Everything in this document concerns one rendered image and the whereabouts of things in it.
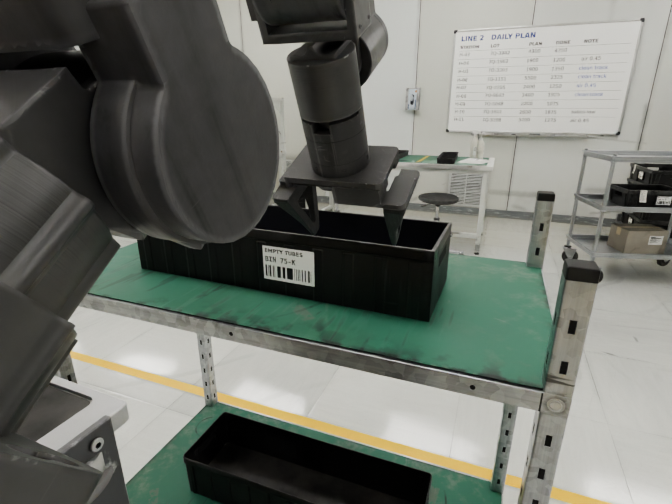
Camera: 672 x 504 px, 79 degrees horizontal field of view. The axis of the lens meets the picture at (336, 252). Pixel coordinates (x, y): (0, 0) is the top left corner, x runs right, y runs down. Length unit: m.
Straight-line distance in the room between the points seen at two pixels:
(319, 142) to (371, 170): 0.06
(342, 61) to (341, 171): 0.10
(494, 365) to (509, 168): 4.86
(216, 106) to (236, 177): 0.03
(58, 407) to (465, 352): 0.44
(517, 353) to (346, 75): 0.41
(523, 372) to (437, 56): 5.00
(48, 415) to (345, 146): 0.31
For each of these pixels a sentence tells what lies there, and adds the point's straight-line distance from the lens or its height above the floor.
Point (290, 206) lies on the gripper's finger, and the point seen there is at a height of 1.15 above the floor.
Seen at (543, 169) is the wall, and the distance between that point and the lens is 5.38.
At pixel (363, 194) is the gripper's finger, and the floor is 1.18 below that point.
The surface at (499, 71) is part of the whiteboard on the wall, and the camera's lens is 5.32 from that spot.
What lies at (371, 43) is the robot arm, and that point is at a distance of 0.41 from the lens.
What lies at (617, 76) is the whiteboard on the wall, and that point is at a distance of 5.41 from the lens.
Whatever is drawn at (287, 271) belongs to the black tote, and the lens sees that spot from 0.69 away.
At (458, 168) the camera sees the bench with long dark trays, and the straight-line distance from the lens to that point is 3.79.
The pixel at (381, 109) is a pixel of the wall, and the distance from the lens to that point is 5.52.
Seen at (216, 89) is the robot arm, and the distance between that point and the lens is 0.17.
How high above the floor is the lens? 1.25
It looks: 19 degrees down
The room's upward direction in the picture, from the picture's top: straight up
